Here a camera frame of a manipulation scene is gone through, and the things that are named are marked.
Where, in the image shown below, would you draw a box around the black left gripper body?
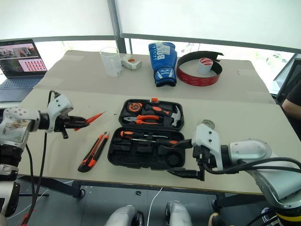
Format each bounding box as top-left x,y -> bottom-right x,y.
54,113 -> 72,140

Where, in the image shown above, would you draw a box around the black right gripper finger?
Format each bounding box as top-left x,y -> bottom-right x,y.
167,164 -> 206,182
172,138 -> 194,149

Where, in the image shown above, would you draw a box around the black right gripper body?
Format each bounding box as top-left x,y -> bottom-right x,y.
192,145 -> 218,170

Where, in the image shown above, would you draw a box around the slim orange pointed hand tool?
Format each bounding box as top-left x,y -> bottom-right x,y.
73,112 -> 107,132

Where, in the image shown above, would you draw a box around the black plastic tool case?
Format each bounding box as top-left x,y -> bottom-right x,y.
107,97 -> 187,171

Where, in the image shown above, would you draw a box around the black screwdriver with orange collar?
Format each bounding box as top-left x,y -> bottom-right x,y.
130,137 -> 179,146

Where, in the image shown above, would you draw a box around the black orange utility knife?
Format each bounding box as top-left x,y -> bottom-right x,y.
77,131 -> 110,173

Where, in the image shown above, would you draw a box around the black orange claw hammer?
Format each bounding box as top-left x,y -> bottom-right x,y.
144,103 -> 182,128

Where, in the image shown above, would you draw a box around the silver rounded robot leg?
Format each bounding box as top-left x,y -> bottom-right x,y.
104,204 -> 144,226
164,200 -> 194,226

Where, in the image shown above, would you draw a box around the orange black tape measure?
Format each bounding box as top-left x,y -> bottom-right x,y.
127,102 -> 143,114

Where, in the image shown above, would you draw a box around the red black strip loop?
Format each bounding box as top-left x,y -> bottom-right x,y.
176,51 -> 224,88

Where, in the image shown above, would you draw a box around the clear glass beaker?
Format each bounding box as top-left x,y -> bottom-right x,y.
99,46 -> 124,78

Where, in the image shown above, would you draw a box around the open laptop computer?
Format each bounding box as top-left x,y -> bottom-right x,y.
0,39 -> 48,103

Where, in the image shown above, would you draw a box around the white box with orange part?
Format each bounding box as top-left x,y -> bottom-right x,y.
120,54 -> 143,71

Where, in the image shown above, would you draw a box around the white tape roll red top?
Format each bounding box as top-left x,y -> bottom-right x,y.
196,57 -> 214,76

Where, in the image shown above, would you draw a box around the blue boxing glove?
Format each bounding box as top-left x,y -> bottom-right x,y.
148,41 -> 178,88

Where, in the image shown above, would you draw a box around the blue white sneaker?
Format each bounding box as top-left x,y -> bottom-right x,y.
260,207 -> 279,224

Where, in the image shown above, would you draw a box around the person in black shirt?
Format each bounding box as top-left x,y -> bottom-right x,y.
280,79 -> 301,142

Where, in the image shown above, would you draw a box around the black chair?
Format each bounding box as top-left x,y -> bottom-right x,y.
272,53 -> 301,100

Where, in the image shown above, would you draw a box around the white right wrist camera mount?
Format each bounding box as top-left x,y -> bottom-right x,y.
191,123 -> 224,170

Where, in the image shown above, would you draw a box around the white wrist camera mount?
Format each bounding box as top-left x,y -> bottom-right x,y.
46,93 -> 74,133
191,123 -> 224,170

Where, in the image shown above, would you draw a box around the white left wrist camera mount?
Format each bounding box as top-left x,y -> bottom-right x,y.
46,93 -> 74,133

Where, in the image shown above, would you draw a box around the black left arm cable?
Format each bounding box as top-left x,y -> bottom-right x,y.
23,90 -> 59,226

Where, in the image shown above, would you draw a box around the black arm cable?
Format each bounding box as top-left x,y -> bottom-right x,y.
202,157 -> 301,175
23,90 -> 59,226

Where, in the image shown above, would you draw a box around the orange handled pliers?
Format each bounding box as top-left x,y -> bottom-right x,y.
123,114 -> 161,125

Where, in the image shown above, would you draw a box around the white floor cable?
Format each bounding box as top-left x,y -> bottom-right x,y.
146,186 -> 164,226

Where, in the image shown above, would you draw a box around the black table leg frame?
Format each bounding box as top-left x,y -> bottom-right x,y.
16,175 -> 86,199
211,192 -> 268,209

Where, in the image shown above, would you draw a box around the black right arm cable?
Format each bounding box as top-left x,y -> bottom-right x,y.
202,157 -> 301,175

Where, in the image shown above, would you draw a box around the red floor cable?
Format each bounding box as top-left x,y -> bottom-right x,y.
19,209 -> 36,226

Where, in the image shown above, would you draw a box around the dark grey window frame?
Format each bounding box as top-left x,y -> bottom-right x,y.
0,0 -> 301,55

